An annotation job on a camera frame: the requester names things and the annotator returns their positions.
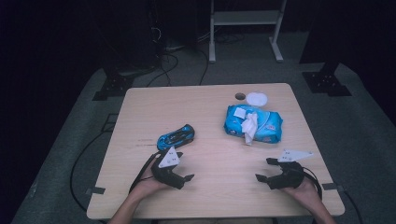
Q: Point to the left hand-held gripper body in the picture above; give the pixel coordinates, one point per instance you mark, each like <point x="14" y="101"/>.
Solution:
<point x="168" y="177"/>

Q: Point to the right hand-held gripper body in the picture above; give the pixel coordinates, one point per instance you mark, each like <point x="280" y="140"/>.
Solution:
<point x="289" y="179"/>

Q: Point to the blue toy car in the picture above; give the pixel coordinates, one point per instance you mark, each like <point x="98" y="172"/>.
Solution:
<point x="176" y="137"/>

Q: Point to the blue wet wipes pack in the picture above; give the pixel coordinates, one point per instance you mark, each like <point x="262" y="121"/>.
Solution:
<point x="267" y="124"/>

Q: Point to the white wet wipe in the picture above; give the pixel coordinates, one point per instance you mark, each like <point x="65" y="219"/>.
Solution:
<point x="250" y="126"/>

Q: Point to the person's left hand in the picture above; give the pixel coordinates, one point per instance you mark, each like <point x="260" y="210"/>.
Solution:
<point x="149" y="185"/>

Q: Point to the person's right hand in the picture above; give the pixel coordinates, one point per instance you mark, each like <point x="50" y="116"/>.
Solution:
<point x="306" y="193"/>

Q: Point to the grey tape piece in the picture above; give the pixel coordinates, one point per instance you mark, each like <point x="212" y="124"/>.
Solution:
<point x="96" y="190"/>
<point x="332" y="186"/>

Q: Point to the black stand base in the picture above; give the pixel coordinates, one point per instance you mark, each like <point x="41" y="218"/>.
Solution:
<point x="327" y="82"/>
<point x="113" y="87"/>

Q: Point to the white metal stand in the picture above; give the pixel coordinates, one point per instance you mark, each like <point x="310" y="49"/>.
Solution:
<point x="246" y="17"/>

